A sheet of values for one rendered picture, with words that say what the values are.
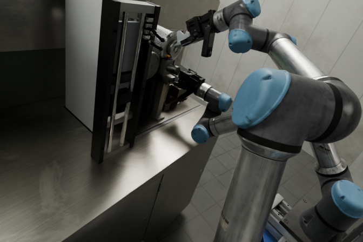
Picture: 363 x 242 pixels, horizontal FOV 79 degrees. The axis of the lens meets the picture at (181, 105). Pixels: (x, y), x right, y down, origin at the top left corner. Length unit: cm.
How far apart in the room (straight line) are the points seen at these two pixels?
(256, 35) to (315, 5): 253
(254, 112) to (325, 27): 285
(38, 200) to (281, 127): 67
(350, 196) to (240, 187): 61
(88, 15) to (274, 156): 69
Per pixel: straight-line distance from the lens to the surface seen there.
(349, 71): 311
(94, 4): 80
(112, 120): 77
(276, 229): 118
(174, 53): 102
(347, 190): 102
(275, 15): 345
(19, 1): 100
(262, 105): 37
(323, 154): 104
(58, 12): 106
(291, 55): 67
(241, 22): 77
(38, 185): 82
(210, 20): 87
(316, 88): 43
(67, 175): 83
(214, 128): 88
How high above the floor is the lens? 153
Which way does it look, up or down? 29 degrees down
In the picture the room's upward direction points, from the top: 17 degrees clockwise
